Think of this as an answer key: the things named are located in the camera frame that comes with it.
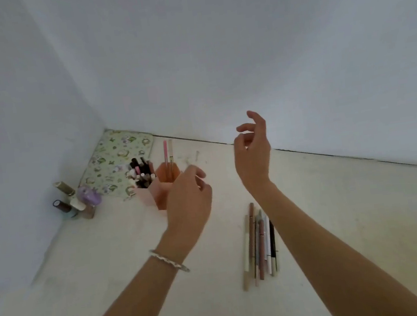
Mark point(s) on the light pink pen holder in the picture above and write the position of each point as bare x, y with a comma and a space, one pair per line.
147, 198

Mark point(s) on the brown cap pale bottle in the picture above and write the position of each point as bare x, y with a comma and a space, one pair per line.
63, 207

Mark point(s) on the person's right hand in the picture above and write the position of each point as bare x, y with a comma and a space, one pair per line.
254, 158

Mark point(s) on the person's left hand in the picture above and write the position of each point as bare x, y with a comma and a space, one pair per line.
188, 207

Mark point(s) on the person's left fingers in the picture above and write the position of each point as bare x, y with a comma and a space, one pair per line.
197, 172

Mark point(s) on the person's right forearm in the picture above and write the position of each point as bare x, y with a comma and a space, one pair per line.
331, 262

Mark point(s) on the row of cosmetic pencils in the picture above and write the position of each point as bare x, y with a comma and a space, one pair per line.
259, 244

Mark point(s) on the person's right thumb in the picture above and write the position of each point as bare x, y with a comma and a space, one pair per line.
242, 139

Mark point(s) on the orange pen holder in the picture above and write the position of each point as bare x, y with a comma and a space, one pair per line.
163, 176

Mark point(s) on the bunch of makeup pens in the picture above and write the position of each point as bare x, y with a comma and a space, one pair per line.
141, 173

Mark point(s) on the lilac cap bottle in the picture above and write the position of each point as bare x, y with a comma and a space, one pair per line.
89, 198

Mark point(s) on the pink cosmetic pencil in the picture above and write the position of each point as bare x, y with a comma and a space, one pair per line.
166, 155

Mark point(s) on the green floral pouch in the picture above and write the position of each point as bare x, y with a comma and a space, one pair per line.
110, 160

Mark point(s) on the beige cosmetic pencil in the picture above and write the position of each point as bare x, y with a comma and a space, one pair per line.
171, 155

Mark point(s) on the gold cap white bottle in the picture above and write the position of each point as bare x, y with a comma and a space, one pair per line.
69, 192

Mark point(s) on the person's left forearm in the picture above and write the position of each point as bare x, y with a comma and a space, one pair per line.
135, 305

